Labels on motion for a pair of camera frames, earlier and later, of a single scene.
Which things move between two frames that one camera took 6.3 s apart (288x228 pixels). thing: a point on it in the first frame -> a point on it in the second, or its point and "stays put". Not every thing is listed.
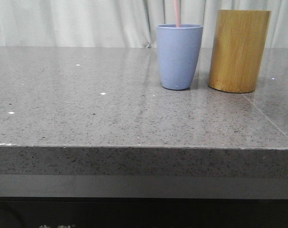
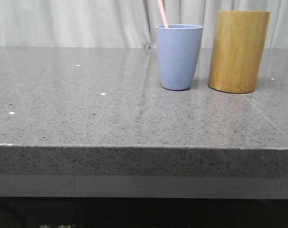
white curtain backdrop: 124,23 stays put
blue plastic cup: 179,50 stays put
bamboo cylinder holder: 238,43 stays put
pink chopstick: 177,12 -> 165,21
